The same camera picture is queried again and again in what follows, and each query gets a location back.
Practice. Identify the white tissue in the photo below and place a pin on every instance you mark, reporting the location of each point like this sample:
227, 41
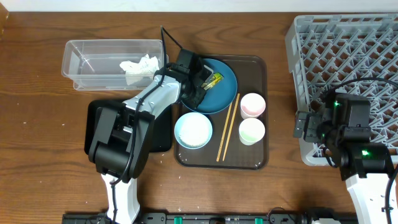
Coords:
140, 74

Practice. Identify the brown serving tray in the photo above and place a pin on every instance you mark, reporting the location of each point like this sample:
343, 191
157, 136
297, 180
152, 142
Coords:
251, 76

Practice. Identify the clear plastic waste bin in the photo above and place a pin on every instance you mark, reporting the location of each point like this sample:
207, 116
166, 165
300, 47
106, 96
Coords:
93, 65

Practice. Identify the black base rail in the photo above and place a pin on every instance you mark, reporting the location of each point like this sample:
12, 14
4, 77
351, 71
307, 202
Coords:
275, 217

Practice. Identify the dark blue plate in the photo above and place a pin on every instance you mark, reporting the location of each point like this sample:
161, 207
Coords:
222, 94

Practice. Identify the green white cup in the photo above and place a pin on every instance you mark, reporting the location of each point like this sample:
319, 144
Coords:
251, 131

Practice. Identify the black rectangular tray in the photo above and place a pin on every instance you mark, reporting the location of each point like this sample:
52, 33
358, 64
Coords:
162, 135

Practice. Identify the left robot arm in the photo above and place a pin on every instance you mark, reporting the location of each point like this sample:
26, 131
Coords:
122, 138

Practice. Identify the light blue rice bowl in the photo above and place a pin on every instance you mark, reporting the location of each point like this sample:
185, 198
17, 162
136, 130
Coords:
193, 130

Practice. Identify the grey dishwasher rack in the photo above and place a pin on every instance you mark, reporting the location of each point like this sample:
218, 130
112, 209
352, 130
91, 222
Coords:
358, 53

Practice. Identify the yellow green snack wrapper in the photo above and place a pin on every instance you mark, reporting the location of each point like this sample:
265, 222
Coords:
214, 80

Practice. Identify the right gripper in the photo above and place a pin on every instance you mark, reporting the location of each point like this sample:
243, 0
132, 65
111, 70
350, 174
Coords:
314, 120

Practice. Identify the pink white cup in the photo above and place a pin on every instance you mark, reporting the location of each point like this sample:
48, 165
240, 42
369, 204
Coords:
252, 105

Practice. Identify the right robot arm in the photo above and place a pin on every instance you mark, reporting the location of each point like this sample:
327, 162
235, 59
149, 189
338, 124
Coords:
366, 167

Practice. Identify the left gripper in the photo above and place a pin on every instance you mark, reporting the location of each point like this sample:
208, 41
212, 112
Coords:
197, 101

